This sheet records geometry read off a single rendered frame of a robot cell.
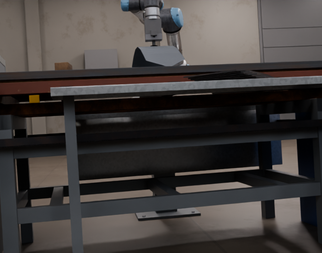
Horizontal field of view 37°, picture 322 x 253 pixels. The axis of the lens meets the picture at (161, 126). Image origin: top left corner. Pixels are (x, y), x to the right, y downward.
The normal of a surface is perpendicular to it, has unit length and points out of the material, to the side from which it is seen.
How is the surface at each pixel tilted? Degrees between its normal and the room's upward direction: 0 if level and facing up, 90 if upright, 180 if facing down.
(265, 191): 90
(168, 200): 90
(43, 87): 90
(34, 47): 90
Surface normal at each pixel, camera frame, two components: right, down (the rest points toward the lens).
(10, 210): 0.19, 0.00
